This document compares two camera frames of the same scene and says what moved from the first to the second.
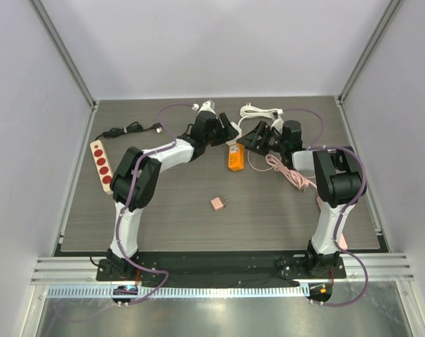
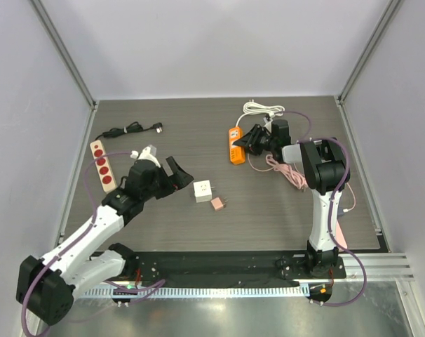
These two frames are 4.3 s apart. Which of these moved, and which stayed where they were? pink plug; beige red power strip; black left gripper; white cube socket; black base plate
Moved: white cube socket; black left gripper
Stayed: beige red power strip; black base plate; pink plug
